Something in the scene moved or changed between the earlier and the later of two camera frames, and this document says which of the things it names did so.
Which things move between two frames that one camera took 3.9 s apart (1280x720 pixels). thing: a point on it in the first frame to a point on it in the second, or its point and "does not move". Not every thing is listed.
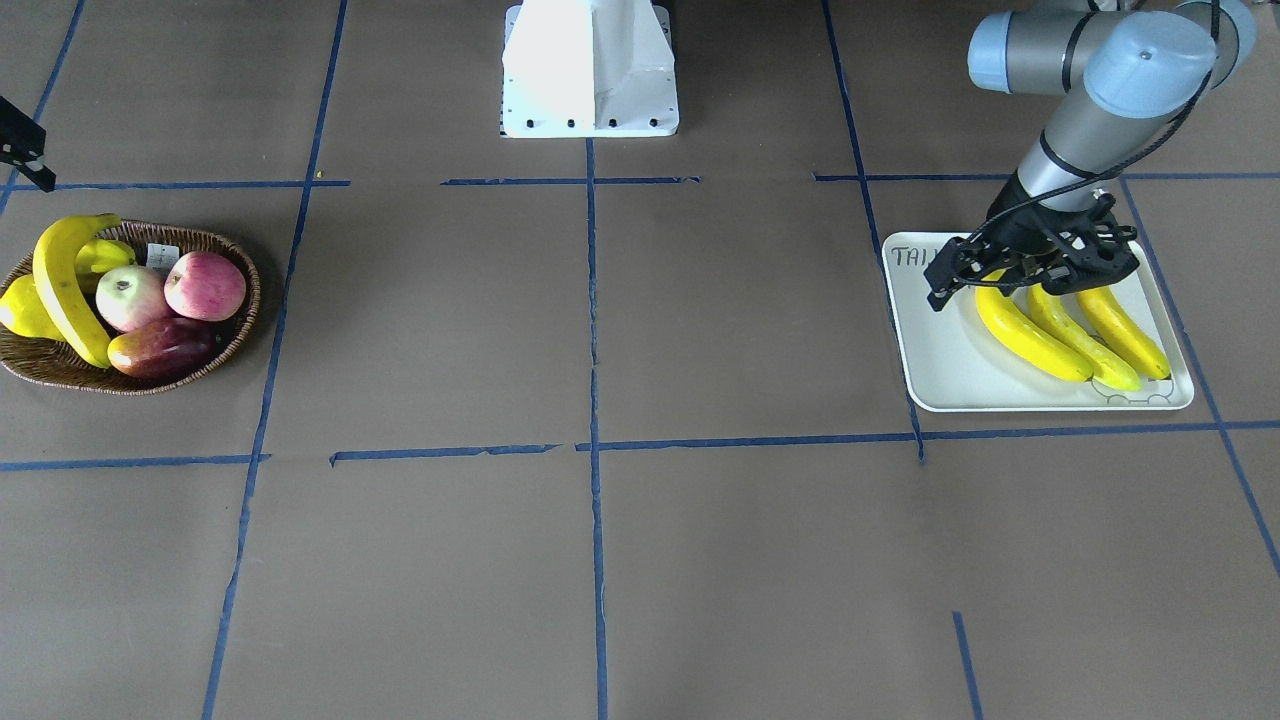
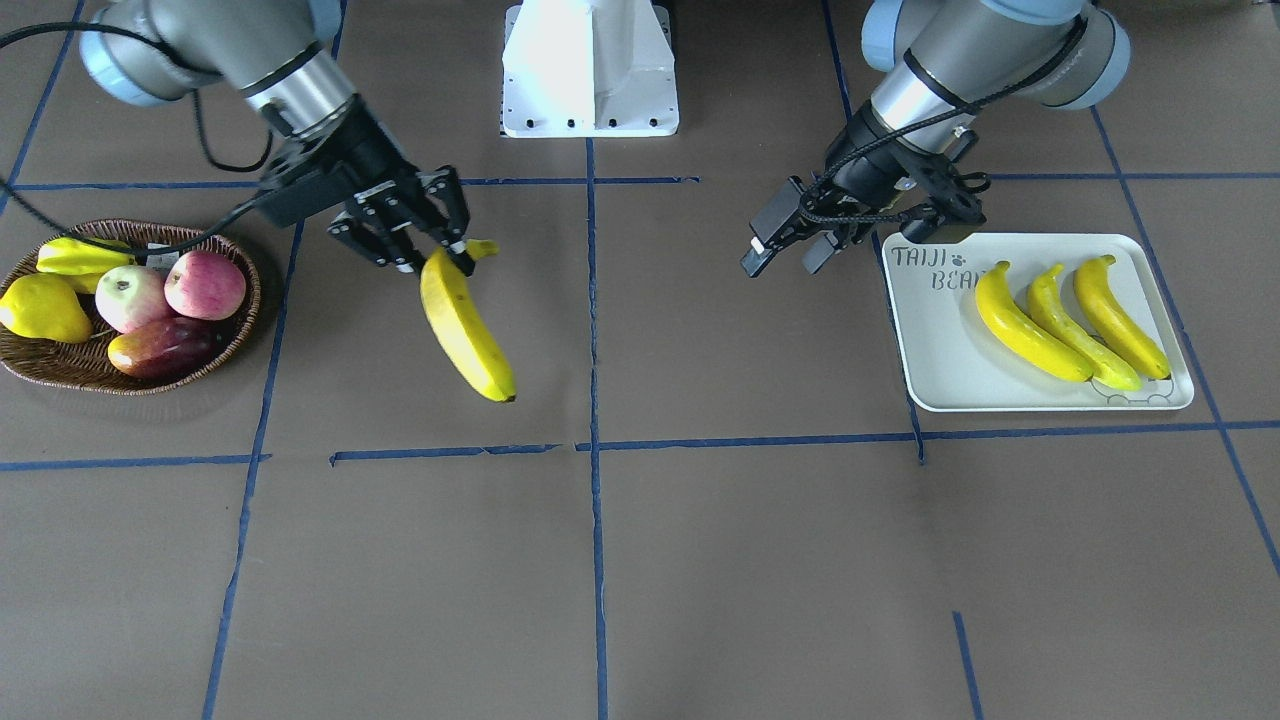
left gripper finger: [22, 144] to [349, 153]
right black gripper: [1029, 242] to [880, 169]
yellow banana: [62, 293] to [461, 324]
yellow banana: [1025, 340] does not move
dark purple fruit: [175, 348] does not move
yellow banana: [1098, 359] does not move
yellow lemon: [23, 311] does not move
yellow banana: [1120, 331] does not move
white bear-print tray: [953, 361] does not move
